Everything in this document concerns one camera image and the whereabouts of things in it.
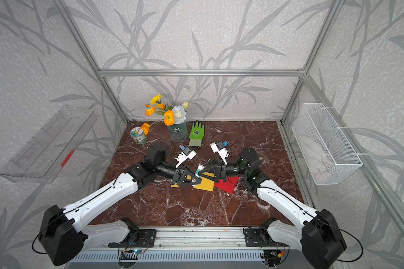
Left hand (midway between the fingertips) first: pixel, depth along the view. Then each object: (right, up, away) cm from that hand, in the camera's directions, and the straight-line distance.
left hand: (196, 183), depth 63 cm
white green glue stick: (+1, +6, 0) cm, 6 cm away
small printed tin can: (-41, +18, +41) cm, 60 cm away
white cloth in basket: (+55, +7, +13) cm, 56 cm away
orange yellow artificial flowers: (-11, +28, +14) cm, 33 cm away
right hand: (+1, +4, +1) cm, 5 cm away
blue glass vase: (-17, +20, +45) cm, 52 cm away
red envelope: (+15, -9, +27) cm, 32 cm away
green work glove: (-5, +19, +49) cm, 52 cm away
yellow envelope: (-14, -8, +25) cm, 30 cm away
